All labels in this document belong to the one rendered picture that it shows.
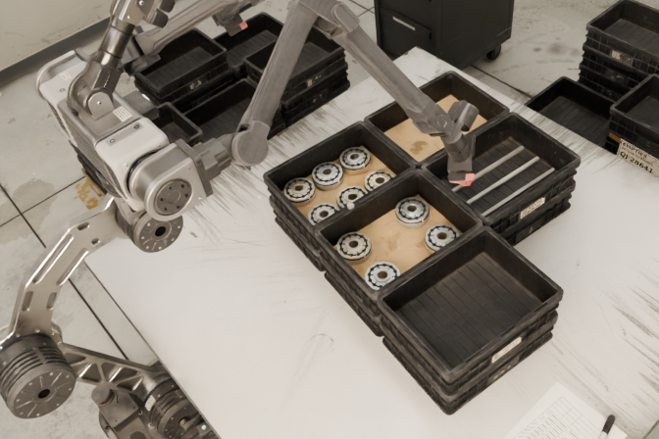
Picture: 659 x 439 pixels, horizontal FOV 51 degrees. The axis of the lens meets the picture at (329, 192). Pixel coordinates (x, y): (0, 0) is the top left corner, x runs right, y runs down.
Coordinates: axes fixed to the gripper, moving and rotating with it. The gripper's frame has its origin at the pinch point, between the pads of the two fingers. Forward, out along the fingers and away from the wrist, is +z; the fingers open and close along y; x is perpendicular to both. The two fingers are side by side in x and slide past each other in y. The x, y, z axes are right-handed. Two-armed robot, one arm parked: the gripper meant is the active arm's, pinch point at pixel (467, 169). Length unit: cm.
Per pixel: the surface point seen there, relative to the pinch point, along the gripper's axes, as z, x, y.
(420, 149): 25.2, -22.5, -22.6
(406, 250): 13.1, -20.4, 18.9
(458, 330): 9.9, -3.0, 43.8
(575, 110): 117, 21, -90
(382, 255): 10.8, -26.8, 21.1
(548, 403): 24, 18, 59
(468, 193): 24.0, -5.2, -4.2
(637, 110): 94, 47, -72
